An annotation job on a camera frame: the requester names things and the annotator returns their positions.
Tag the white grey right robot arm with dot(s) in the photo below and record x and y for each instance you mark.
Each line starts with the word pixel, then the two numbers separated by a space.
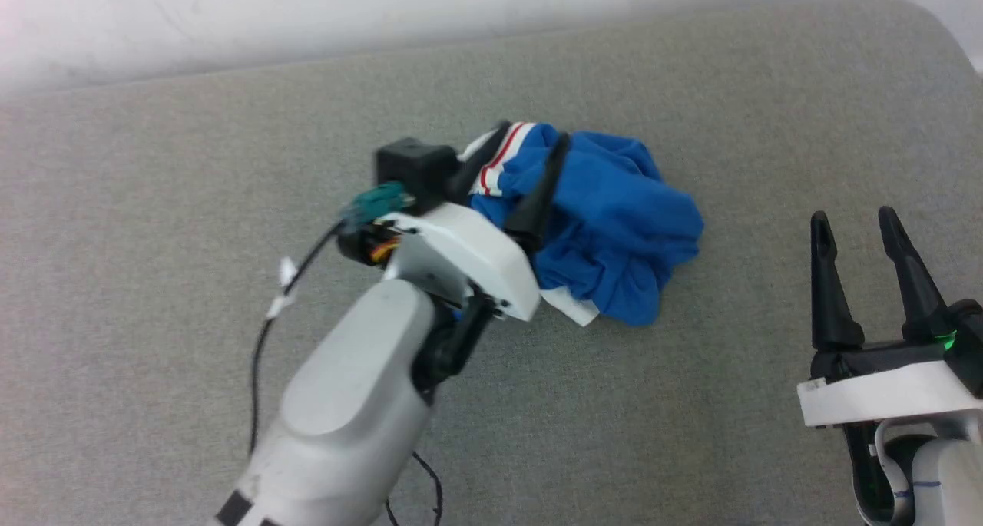
pixel 944 472

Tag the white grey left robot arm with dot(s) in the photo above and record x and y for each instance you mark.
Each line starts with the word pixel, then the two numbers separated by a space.
pixel 353 388

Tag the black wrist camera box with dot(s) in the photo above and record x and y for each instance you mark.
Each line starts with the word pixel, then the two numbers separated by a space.
pixel 415 165

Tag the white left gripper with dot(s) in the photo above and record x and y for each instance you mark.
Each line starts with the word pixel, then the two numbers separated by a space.
pixel 468 249

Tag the blue polo shirt white collar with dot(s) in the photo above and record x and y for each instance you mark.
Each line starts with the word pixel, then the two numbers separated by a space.
pixel 614 219

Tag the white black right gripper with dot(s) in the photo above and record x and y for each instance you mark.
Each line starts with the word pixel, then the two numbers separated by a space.
pixel 883 392

